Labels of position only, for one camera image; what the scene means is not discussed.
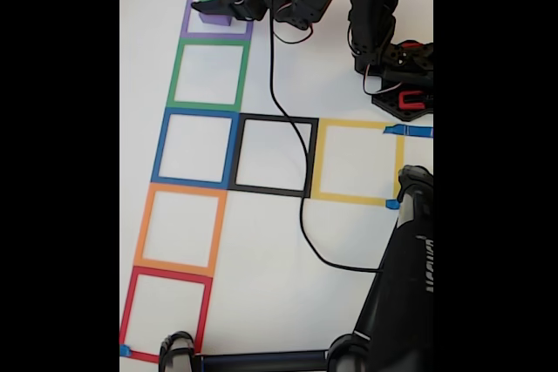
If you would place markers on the purple square frame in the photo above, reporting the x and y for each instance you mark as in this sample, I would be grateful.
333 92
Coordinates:
213 35

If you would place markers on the blue tape strip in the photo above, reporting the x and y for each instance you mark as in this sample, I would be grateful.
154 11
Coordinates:
414 131

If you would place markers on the blue square frame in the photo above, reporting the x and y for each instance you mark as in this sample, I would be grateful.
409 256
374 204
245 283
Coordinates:
187 181

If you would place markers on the yellow square frame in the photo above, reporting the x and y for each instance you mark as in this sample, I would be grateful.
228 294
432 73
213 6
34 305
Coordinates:
349 198

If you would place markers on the small blue tape piece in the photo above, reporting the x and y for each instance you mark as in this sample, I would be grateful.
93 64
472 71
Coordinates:
392 204
125 350

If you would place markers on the large purple cube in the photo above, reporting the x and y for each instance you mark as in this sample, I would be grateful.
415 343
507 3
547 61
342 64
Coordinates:
215 20

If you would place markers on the black tripod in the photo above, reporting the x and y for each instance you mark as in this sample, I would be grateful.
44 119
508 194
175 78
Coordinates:
401 302

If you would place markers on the red square frame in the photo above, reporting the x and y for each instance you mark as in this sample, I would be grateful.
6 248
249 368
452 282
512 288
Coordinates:
170 275

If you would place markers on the black square frame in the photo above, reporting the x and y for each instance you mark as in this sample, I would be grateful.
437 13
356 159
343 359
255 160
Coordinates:
270 190

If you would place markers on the orange square frame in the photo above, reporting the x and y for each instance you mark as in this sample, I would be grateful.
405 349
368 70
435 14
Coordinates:
174 265

